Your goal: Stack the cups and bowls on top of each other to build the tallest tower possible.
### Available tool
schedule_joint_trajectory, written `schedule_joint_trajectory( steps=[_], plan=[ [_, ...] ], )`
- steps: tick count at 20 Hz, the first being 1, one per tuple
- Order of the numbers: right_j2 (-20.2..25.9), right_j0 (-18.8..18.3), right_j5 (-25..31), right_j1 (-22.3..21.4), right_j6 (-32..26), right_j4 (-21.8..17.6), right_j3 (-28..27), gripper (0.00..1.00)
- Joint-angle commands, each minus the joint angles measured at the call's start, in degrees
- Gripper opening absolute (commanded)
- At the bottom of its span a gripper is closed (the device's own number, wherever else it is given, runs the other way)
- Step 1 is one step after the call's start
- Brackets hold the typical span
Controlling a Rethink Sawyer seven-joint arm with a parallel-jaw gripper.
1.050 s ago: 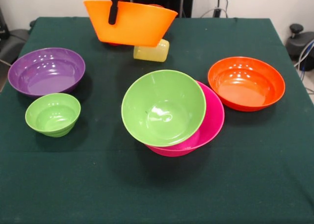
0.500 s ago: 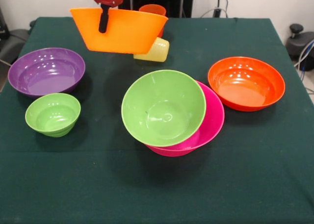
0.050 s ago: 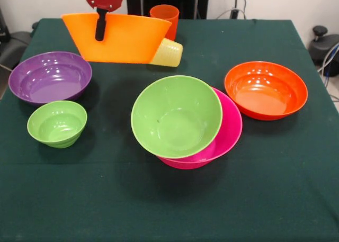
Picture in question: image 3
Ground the grey blue cable bundle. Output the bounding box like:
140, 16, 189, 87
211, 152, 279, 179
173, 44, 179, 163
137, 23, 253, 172
317, 42, 339, 78

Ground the purple bowl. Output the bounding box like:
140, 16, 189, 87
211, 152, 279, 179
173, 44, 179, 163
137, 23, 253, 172
8, 51, 93, 106

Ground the dark grey chair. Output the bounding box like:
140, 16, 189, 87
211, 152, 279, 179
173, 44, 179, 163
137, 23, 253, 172
0, 6, 39, 70

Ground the yellow cup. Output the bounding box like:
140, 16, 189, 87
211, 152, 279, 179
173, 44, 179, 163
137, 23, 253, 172
151, 38, 184, 68

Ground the pink bowl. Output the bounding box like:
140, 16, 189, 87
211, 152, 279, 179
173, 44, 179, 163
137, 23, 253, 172
156, 87, 243, 170

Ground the dark green tablecloth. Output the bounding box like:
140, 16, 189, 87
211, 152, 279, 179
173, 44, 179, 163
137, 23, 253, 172
0, 18, 339, 242

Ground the orange cup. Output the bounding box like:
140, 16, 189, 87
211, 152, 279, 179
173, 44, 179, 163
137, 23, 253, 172
149, 4, 180, 41

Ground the yellow bowl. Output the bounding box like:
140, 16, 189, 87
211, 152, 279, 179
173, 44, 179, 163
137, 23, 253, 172
61, 13, 173, 65

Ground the small green bowl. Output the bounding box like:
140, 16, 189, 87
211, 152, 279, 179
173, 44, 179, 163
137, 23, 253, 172
26, 100, 88, 149

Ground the black round equipment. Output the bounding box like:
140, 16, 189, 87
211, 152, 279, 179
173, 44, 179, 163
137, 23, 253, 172
308, 25, 339, 66

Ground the large green bowl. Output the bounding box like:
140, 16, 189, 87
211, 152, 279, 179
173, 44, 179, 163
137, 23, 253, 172
130, 75, 223, 159

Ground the thin grey cable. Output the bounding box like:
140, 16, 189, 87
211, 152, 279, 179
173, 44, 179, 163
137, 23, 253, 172
213, 8, 248, 20

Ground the orange bowl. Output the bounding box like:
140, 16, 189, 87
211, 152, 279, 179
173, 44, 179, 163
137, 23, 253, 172
224, 61, 309, 121

